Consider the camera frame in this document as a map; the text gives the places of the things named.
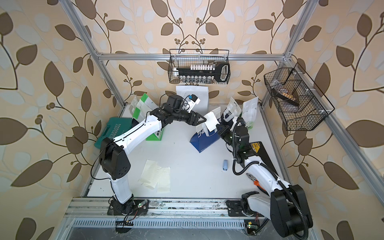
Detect black socket set holder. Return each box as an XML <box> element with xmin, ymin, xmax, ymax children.
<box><xmin>175</xmin><ymin>62</ymin><xmax>231</xmax><ymax>83</ymax></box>

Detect orange handled pliers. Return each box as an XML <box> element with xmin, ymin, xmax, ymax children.
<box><xmin>246</xmin><ymin>173</ymin><xmax>267</xmax><ymax>193</ymax></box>

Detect white flat bag back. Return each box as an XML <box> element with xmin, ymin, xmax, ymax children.
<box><xmin>176</xmin><ymin>86</ymin><xmax>209</xmax><ymax>116</ymax></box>

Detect green white cool tea bag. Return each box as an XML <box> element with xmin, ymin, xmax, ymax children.
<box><xmin>132</xmin><ymin>94</ymin><xmax>158</xmax><ymax>123</ymax></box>

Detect white green bag right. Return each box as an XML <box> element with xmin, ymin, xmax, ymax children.
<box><xmin>241</xmin><ymin>97</ymin><xmax>259</xmax><ymax>129</ymax></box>

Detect green plastic tool case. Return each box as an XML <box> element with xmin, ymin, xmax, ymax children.
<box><xmin>94</xmin><ymin>118</ymin><xmax>133</xmax><ymax>149</ymax></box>

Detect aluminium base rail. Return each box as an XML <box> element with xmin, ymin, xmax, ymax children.
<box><xmin>64</xmin><ymin>198</ymin><xmax>265</xmax><ymax>220</ymax></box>

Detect small dark navy bag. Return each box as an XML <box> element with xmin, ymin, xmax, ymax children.
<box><xmin>129</xmin><ymin>96</ymin><xmax>139</xmax><ymax>116</ymax></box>

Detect dark navy bag right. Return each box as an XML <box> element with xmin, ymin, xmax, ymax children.
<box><xmin>220</xmin><ymin>97</ymin><xmax>242</xmax><ymax>127</ymax></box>

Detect wire basket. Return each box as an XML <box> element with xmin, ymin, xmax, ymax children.
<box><xmin>168</xmin><ymin>48</ymin><xmax>231</xmax><ymax>85</ymax></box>
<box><xmin>264</xmin><ymin>63</ymin><xmax>335</xmax><ymax>131</ymax></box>

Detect black yellow-labelled device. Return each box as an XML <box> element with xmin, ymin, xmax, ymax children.
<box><xmin>251</xmin><ymin>142</ymin><xmax>278</xmax><ymax>174</ymax></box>

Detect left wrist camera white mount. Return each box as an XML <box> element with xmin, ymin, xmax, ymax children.
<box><xmin>182</xmin><ymin>95</ymin><xmax>201</xmax><ymax>113</ymax></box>

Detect blue takeaway bag white handles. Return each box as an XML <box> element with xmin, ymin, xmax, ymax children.
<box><xmin>190</xmin><ymin>106</ymin><xmax>221</xmax><ymax>153</ymax></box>

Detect object in right basket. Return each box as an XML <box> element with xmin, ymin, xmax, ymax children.
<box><xmin>272</xmin><ymin>88</ymin><xmax>300</xmax><ymax>107</ymax></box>

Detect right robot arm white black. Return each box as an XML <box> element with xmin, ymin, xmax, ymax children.
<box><xmin>217</xmin><ymin>118</ymin><xmax>313</xmax><ymax>240</ymax></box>

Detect light blue stapler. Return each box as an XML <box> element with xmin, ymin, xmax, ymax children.
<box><xmin>223</xmin><ymin>160</ymin><xmax>228</xmax><ymax>171</ymax></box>

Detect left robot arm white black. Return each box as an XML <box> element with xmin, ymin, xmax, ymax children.
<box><xmin>99</xmin><ymin>95</ymin><xmax>206</xmax><ymax>205</ymax></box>

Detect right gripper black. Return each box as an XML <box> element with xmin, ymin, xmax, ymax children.
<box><xmin>217</xmin><ymin>123</ymin><xmax>240</xmax><ymax>152</ymax></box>

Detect back wire basket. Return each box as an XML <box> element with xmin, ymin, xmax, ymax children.
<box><xmin>168</xmin><ymin>48</ymin><xmax>231</xmax><ymax>85</ymax></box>

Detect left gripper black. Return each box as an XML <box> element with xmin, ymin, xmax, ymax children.
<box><xmin>170</xmin><ymin>107</ymin><xmax>206</xmax><ymax>126</ymax></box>

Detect right wire basket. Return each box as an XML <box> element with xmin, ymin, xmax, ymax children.
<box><xmin>264</xmin><ymin>63</ymin><xmax>335</xmax><ymax>131</ymax></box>

